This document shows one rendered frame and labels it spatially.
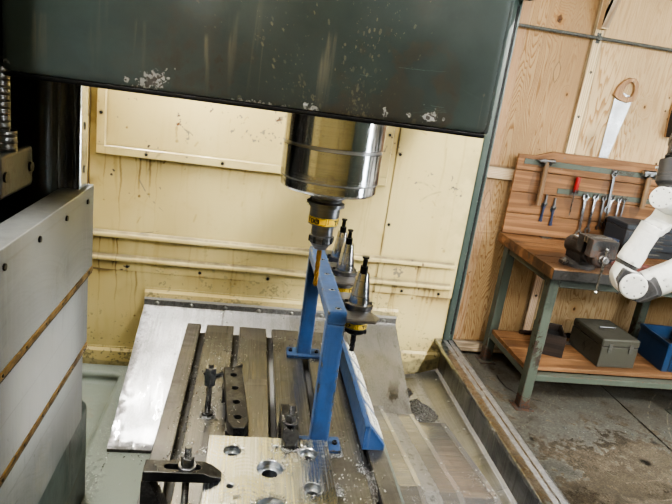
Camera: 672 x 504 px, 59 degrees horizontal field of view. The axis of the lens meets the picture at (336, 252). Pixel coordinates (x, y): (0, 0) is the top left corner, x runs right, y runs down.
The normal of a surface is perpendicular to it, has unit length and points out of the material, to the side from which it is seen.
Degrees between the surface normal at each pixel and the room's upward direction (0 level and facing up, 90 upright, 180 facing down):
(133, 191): 90
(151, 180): 92
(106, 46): 90
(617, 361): 90
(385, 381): 24
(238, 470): 0
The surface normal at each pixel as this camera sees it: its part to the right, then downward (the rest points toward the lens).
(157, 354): 0.17, -0.74
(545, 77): 0.13, 0.29
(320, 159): -0.18, 0.25
